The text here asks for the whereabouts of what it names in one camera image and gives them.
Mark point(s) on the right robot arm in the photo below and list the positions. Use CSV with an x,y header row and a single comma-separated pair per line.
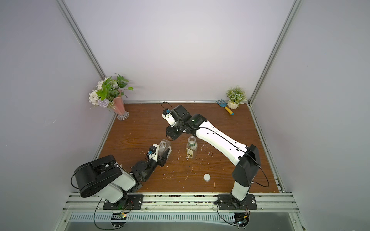
x,y
246,159

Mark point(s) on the tall clear labelled bottle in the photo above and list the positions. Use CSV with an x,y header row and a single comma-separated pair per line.
x,y
192,147

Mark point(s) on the square clear plastic bottle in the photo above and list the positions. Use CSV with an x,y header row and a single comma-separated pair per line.
x,y
164,145

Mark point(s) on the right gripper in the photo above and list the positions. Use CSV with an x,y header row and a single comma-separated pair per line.
x,y
175,132

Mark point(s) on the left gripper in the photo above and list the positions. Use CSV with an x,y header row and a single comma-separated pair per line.
x,y
163,160

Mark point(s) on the blue yellow garden trowel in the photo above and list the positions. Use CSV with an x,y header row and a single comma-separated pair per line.
x,y
223,104

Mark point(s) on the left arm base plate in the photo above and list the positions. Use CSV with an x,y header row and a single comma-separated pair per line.
x,y
128,202

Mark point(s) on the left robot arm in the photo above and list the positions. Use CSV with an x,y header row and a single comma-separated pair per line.
x,y
105,178

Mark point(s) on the pink vase with flowers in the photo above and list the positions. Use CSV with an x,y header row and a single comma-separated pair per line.
x,y
109,93

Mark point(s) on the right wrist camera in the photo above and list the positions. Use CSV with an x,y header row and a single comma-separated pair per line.
x,y
168,117

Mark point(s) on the aluminium front rail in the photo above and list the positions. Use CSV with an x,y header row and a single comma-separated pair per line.
x,y
207,202

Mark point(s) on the small potted green plant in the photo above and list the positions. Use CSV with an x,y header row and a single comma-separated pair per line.
x,y
236,96

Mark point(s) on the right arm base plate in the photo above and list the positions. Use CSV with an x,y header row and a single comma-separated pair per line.
x,y
237,202

